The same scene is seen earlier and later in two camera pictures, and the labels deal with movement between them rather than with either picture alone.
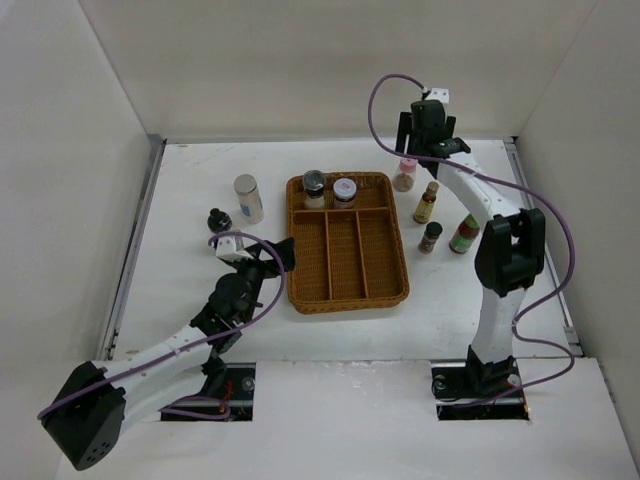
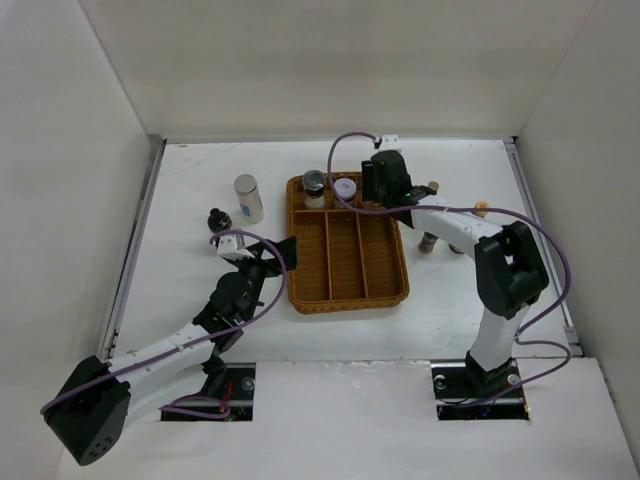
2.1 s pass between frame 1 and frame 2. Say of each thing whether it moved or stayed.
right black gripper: moved
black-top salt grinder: stayed
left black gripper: stayed
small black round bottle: stayed
